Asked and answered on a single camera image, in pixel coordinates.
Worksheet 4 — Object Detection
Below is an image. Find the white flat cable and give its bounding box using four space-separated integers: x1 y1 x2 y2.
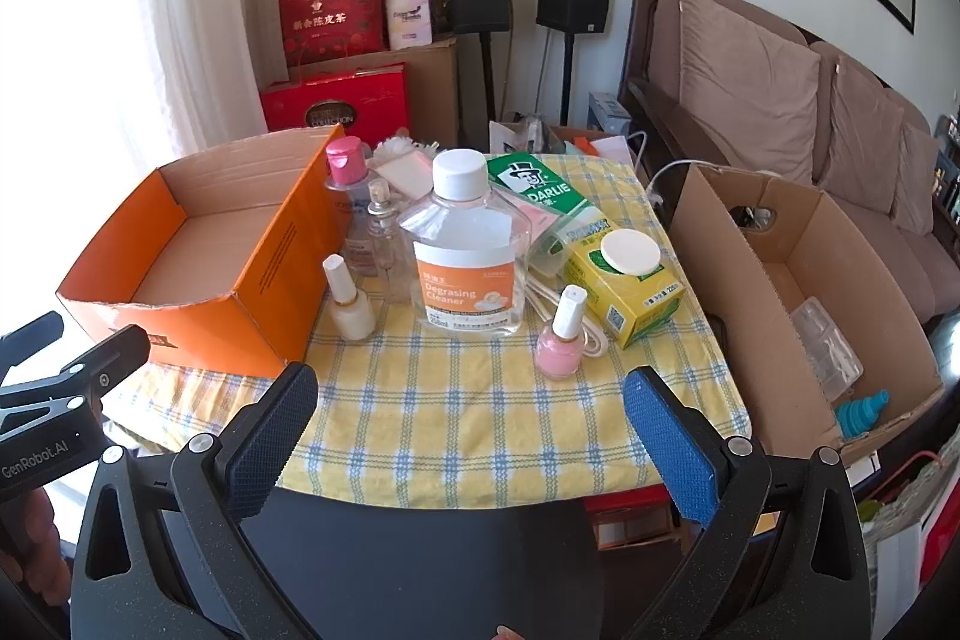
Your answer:
523 274 611 357

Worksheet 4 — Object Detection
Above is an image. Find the clear pouch with pink item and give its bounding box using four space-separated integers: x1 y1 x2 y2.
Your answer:
373 149 575 283

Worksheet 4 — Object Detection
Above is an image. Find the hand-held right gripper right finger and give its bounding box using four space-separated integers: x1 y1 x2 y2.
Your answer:
622 366 876 640

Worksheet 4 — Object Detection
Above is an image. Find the small glass spray bottle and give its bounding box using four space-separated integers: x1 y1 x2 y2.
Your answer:
365 177 413 304

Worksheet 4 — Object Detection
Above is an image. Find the clear bottle with pink cap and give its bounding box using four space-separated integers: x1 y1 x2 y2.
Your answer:
322 136 377 278

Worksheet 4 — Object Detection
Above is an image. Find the white pink tissue pack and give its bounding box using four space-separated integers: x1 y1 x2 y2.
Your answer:
385 0 435 51

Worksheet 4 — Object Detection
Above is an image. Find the red gift box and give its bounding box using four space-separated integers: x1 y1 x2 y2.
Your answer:
259 62 413 143

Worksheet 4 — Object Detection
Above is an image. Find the clear plastic tray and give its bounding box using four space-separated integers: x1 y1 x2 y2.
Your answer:
791 301 865 402

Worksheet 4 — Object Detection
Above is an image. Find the plain brown carton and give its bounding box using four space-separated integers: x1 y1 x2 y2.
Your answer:
300 32 461 151

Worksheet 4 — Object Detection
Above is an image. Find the blue white small box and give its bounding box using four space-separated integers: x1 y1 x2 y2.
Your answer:
588 90 632 136

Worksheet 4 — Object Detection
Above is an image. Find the brown cardboard box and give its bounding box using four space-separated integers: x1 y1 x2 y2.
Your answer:
664 163 946 470

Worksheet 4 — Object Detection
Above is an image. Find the green yellow toothpaste box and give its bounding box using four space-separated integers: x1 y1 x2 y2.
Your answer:
486 152 684 351

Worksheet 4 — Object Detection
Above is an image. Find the brown sofa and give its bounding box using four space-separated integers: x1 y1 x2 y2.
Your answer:
619 0 960 327

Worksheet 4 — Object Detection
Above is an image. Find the large clear cleaner bottle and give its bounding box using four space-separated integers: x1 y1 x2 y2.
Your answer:
397 149 534 338

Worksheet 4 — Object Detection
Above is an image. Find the cream nail polish bottle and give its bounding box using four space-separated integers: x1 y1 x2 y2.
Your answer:
322 255 377 342

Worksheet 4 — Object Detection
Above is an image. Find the black speaker stand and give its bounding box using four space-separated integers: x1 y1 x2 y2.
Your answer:
472 31 501 148
550 29 580 128

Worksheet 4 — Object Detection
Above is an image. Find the orange cardboard box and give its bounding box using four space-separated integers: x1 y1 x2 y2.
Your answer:
56 122 353 380

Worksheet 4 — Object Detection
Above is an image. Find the small brown sofa cushion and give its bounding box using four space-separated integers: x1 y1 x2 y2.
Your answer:
891 119 943 236

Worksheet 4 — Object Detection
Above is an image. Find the person's left hand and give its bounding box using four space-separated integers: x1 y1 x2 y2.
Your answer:
0 486 77 612

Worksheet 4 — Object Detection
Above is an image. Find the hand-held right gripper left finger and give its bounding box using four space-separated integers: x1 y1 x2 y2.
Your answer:
69 361 320 640

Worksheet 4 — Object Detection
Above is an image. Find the teal silicone funnel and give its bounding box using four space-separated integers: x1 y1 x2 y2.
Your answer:
834 389 892 441

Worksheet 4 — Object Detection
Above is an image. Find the red gift bag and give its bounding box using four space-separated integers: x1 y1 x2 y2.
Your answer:
277 0 400 68

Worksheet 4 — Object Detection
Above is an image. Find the large brown sofa cushion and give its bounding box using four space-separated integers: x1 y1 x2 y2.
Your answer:
678 0 823 185

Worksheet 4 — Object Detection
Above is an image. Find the white curtain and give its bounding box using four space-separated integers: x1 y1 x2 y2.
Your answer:
112 0 317 176

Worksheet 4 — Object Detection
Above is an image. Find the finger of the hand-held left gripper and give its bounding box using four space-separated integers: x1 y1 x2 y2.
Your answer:
0 323 152 417
0 311 65 380

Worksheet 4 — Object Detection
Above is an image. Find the white charger cable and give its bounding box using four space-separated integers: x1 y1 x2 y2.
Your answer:
626 131 781 208

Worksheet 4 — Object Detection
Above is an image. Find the white round cotton pad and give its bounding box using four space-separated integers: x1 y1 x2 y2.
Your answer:
600 229 662 276

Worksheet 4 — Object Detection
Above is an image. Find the pink nail polish bottle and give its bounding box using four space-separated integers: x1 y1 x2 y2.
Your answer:
535 284 589 379

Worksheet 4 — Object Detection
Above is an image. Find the open carton of clutter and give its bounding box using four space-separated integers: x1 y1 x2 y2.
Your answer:
487 113 647 163

